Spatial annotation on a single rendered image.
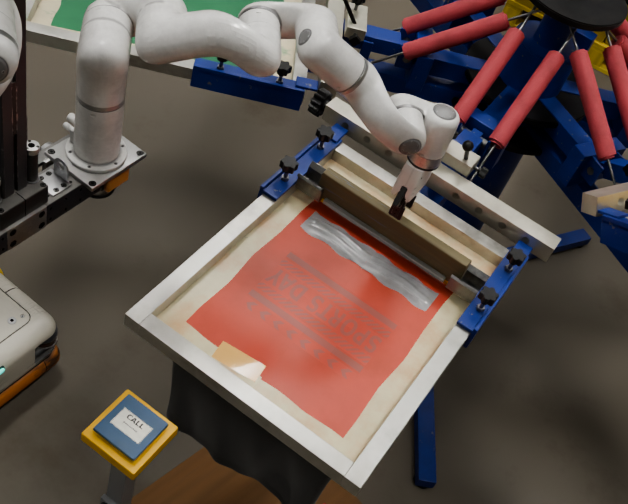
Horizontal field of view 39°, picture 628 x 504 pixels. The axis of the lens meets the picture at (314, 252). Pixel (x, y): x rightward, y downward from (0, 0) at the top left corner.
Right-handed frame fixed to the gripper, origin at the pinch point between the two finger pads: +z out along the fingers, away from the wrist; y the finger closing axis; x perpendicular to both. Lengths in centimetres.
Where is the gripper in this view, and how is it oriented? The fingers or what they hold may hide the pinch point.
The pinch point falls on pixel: (402, 205)
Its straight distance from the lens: 204.8
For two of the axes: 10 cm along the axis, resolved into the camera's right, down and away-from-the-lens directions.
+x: 8.1, 5.5, -2.1
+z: -2.3, 6.3, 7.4
